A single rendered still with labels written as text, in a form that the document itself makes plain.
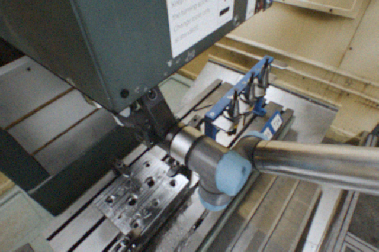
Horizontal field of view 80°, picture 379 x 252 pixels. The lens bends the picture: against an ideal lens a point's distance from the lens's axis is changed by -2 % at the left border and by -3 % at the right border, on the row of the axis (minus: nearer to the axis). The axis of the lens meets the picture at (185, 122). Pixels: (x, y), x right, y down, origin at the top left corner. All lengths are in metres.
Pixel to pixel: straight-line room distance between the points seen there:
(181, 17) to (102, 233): 0.85
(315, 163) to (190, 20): 0.32
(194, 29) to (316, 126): 1.21
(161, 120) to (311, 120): 1.14
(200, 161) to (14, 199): 1.40
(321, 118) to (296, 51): 0.40
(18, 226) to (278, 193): 1.36
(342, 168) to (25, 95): 0.93
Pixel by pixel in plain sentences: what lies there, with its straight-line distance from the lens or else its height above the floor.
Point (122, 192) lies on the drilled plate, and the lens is 0.94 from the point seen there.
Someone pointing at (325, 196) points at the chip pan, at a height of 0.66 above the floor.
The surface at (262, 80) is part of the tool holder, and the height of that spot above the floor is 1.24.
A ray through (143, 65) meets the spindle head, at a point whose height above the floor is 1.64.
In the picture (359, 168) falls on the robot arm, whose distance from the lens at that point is 0.44.
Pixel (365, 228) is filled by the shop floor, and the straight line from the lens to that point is 2.24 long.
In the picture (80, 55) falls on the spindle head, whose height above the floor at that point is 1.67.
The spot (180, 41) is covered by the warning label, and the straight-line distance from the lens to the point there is 0.34.
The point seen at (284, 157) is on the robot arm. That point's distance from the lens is 0.50.
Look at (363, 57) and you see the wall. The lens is 1.36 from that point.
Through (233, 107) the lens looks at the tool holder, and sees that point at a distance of 0.78.
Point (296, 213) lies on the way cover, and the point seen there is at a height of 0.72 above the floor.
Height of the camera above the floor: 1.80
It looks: 47 degrees down
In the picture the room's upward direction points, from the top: 5 degrees counter-clockwise
